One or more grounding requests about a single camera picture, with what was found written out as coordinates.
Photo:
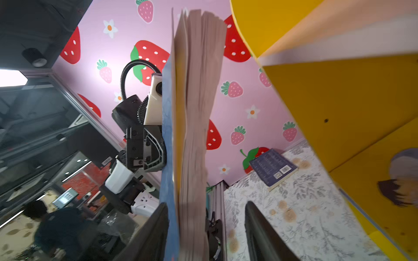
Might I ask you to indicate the yellow pink blue bookshelf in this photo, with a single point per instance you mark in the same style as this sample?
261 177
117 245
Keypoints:
346 70

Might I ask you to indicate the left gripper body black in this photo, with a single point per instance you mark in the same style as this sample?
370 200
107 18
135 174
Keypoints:
144 148

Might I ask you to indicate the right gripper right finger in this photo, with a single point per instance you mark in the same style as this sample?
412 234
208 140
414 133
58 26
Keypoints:
264 244

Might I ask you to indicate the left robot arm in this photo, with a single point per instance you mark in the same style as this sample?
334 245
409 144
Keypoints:
123 188

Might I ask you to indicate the navy blue book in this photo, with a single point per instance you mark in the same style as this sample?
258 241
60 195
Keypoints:
190 80

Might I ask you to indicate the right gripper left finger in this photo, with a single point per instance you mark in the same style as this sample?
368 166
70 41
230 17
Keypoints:
149 243

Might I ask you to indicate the person in dark shirt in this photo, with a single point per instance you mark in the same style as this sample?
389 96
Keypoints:
66 229

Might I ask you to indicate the yellow cartoon cover book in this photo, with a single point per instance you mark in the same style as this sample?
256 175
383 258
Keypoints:
382 182

